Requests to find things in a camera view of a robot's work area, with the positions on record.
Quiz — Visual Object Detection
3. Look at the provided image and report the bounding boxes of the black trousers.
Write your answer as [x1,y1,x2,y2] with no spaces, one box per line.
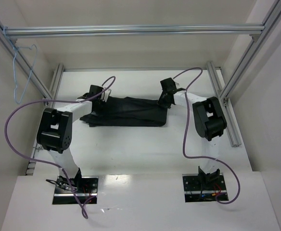
[80,96,167,127]

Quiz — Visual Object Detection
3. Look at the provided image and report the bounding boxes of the light blue wire hanger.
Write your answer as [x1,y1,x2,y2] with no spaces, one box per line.
[13,44,38,105]

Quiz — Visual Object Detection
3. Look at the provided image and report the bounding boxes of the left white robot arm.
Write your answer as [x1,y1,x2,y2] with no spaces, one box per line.
[37,85,111,191]

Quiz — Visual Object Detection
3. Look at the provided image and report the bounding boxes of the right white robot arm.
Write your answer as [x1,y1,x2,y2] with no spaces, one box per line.
[158,78,227,190]

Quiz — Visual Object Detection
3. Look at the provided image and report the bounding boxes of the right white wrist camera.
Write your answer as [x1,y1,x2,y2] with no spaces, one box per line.
[175,82,180,89]

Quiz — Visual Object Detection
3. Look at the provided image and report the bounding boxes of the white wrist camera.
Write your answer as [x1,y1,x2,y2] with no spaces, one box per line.
[175,82,180,89]
[101,89,112,102]

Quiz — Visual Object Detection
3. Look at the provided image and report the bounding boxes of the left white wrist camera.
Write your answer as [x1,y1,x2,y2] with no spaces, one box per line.
[101,89,112,102]

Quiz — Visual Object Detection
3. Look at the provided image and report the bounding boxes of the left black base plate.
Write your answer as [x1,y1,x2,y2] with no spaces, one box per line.
[46,176,99,205]

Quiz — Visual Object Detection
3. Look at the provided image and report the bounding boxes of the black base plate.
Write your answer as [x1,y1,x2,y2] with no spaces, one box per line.
[182,174,229,203]
[46,176,99,205]

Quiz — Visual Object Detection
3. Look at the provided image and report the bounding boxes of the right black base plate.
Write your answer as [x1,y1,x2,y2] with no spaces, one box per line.
[182,174,229,203]

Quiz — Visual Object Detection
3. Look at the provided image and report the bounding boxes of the aluminium frame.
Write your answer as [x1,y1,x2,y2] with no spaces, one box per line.
[0,0,281,176]

